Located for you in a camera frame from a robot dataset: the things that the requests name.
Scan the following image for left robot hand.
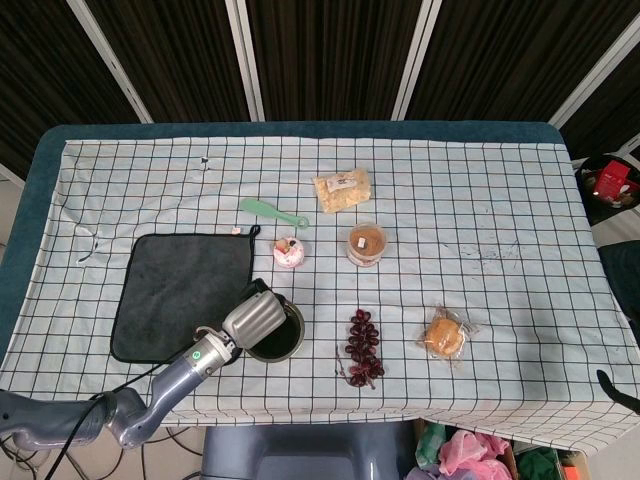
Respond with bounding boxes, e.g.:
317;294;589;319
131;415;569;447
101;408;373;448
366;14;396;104
220;278;288;352

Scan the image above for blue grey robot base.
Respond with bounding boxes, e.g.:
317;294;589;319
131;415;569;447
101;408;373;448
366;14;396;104
201;422;419;480

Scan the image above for metal bowl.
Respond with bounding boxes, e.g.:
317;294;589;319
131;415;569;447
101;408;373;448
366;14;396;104
242;301;307;364

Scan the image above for pink toy donut cake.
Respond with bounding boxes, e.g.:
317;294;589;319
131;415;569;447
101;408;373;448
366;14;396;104
272;236;307;269

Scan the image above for grey towel black trim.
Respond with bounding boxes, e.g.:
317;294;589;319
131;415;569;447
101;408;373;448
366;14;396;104
109;224;263;364

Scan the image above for bunch of red grapes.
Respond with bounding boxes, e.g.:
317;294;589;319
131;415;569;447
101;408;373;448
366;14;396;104
333;307;387;391

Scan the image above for clear plastic jar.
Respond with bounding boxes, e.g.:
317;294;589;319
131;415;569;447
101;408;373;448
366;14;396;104
346;222;390;270

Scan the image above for clear bag of snacks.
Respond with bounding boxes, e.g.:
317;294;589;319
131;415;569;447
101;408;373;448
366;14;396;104
311;166;375;216

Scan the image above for packaged round bread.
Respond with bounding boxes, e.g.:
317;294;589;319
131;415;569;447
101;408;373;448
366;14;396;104
415;304;481;370

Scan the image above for teal padded table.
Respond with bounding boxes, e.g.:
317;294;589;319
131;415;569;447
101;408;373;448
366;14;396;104
0;120;640;362

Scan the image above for white checked tablecloth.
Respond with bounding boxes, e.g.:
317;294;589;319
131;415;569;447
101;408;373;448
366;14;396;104
0;135;640;460

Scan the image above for green plastic bag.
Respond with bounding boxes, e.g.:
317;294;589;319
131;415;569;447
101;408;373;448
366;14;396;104
414;421;452;470

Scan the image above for pink plastic bag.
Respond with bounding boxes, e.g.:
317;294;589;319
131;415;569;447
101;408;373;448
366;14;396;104
437;428;513;480

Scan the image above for black bin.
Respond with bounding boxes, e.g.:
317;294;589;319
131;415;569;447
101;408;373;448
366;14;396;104
573;153;640;227

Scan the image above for dark green chair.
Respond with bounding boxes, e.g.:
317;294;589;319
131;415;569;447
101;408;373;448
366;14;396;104
596;239;640;324

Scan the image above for red box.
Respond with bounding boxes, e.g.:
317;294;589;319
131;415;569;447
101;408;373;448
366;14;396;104
591;160;633;202

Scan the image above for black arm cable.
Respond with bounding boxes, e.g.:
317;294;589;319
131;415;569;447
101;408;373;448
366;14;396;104
49;365;166;480

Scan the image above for white partition post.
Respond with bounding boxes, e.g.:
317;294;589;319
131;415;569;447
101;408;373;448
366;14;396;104
546;13;640;130
224;0;267;122
66;0;154;124
389;0;444;121

